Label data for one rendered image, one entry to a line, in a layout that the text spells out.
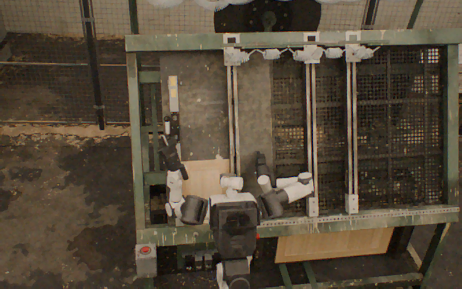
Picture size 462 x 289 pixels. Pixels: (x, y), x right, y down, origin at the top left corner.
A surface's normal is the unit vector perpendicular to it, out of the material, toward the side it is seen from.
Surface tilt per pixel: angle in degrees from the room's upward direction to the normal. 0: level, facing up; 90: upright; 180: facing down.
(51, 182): 0
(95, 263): 0
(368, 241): 90
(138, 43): 59
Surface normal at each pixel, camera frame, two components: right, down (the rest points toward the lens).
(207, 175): 0.15, 0.07
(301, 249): 0.15, 0.57
